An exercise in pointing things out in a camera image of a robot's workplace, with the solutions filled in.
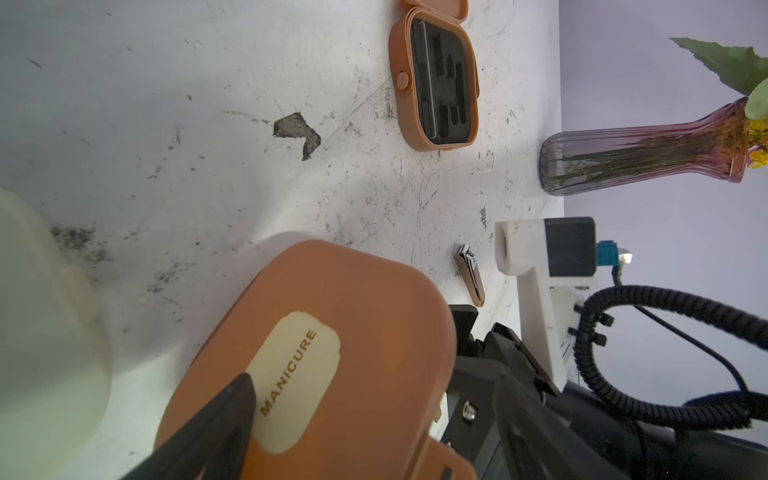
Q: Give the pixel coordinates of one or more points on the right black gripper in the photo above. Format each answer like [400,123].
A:
[473,429]

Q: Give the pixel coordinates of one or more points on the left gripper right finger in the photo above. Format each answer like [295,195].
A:
[538,445]

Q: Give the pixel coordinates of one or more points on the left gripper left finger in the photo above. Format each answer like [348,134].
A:
[213,444]

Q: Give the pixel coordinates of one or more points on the brown case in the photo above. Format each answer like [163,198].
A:
[435,76]
[349,354]

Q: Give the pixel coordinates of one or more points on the large brown nail clipper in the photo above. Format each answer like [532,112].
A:
[466,262]

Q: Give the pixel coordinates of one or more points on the cream nail clipper case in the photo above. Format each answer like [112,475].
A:
[55,360]

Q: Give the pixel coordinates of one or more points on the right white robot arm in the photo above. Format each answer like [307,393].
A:
[637,411]

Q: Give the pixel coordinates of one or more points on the dark glass vase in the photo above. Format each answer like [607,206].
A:
[715,146]

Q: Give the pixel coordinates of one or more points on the yellow flower bouquet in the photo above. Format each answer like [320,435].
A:
[744,71]

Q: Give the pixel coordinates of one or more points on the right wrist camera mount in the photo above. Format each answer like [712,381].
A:
[551,259]

